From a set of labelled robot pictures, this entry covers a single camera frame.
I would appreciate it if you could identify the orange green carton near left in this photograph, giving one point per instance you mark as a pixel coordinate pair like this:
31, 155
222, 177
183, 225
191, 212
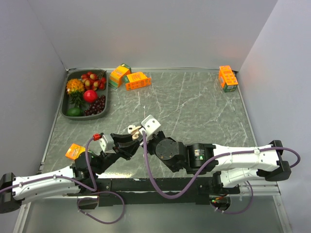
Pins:
74, 151

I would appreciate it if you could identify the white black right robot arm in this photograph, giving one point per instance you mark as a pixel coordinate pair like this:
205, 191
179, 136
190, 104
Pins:
259, 158

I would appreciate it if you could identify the orange carton lying back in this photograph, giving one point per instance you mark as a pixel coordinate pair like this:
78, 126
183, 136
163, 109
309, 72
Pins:
136, 80

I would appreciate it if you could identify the orange green carton upright back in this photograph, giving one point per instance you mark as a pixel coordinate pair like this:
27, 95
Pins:
117, 75

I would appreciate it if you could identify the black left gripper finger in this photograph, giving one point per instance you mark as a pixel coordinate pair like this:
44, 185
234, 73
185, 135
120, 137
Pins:
128, 150
121, 138

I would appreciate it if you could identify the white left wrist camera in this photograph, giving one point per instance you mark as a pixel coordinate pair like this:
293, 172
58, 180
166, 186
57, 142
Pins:
106, 142

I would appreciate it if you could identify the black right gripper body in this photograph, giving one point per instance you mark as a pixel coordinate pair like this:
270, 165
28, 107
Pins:
152, 140

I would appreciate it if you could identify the dark red grape bunch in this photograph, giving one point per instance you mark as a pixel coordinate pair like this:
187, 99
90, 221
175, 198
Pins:
96, 107

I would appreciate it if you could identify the red apple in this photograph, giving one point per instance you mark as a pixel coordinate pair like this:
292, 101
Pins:
90, 96

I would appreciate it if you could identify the dark green fruit tray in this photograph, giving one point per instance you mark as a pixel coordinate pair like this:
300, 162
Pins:
65, 100

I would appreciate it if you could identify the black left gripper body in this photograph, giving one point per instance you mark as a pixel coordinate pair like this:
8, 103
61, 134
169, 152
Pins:
108, 158

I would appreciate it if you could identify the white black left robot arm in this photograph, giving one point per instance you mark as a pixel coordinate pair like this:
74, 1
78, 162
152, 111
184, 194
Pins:
101, 152

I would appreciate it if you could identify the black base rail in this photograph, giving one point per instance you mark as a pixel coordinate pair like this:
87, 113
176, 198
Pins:
141, 191

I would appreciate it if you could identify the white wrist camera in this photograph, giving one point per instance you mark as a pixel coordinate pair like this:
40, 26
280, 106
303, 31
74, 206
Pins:
106, 142
151, 126

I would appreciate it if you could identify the beige earbud charging case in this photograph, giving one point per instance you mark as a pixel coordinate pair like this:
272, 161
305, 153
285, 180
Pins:
135, 132

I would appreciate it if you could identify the green avocado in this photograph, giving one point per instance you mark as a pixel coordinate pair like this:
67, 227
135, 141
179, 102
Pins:
74, 112

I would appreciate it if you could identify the white earbud charging case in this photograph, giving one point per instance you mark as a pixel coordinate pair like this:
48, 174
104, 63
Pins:
130, 128

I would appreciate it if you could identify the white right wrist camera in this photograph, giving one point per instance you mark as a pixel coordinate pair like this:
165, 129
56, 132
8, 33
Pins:
151, 126

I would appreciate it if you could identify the orange spiky fruit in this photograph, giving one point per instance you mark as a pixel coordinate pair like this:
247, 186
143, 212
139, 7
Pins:
74, 86

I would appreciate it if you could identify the orange green carton right corner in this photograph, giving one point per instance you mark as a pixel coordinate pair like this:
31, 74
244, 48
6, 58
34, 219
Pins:
227, 78

